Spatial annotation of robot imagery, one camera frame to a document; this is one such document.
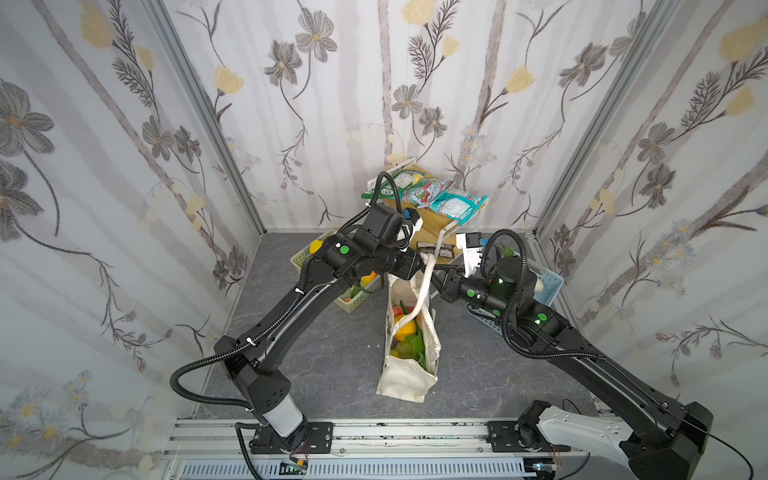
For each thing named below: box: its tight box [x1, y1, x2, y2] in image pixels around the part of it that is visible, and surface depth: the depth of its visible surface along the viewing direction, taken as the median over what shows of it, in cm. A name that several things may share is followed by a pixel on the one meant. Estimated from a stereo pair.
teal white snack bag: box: [430, 189, 489, 226], surface depth 78 cm
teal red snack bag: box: [401, 179, 457, 209], surface depth 80 cm
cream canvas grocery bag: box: [377, 253, 441, 403], surface depth 70 cm
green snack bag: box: [361, 170, 425, 200], surface depth 83 cm
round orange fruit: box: [396, 320, 416, 341], surface depth 83 cm
